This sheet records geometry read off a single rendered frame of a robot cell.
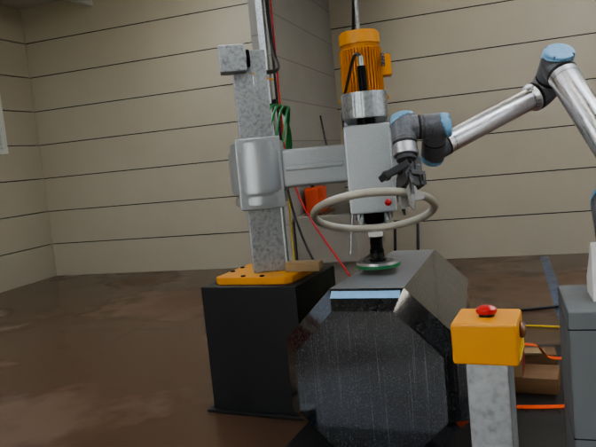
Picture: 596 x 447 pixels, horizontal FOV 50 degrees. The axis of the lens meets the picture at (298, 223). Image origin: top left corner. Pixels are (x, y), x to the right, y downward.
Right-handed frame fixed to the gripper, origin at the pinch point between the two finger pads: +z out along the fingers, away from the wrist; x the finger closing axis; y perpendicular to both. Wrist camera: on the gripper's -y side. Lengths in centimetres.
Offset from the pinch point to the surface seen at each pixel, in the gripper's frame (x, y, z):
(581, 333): -26, 43, 47
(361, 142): 59, 18, -54
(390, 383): 63, 24, 56
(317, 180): 130, 28, -63
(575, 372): -20, 43, 59
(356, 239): 330, 160, -92
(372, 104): 48, 20, -68
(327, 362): 80, 3, 45
